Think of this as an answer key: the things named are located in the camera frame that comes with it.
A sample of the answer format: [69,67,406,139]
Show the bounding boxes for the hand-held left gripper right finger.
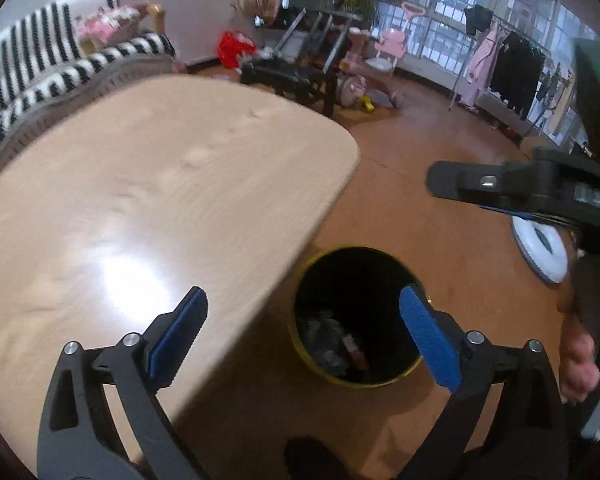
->
[397,284,570,480]

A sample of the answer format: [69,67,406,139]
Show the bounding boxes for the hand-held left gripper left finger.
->
[36,286,210,480]

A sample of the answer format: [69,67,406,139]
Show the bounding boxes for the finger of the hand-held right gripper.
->
[426,160,538,208]
[477,203,573,230]

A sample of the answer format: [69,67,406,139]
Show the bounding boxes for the red wrapper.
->
[342,332,371,372]

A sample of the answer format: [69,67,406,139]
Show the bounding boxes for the black yellow trash bin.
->
[288,246,433,388]

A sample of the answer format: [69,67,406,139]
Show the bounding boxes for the clear plastic bag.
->
[300,310,356,378]

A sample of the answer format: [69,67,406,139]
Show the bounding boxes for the person's right hand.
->
[556,280,600,407]

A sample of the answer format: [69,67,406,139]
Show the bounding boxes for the black hanging garments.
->
[490,30,548,121]

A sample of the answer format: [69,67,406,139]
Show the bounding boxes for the metal clothes rack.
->
[449,4,581,141]

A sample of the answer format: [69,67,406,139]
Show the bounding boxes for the pink hanging garment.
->
[466,27,501,106]

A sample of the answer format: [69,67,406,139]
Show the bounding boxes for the pink toy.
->
[337,72,396,111]

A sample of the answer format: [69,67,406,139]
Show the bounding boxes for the dark draped garment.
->
[464,4,493,36]

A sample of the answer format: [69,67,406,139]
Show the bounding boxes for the pink child chair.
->
[372,2,428,73]

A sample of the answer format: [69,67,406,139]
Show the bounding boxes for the red printed gift bag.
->
[217,31,257,68]

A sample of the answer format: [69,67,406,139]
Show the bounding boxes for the black white striped sofa blanket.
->
[0,0,176,166]

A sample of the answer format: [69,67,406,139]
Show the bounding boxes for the pink cartoon cushion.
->
[75,4,146,46]

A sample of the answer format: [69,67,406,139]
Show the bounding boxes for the wooden armrest sofa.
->
[0,0,177,176]

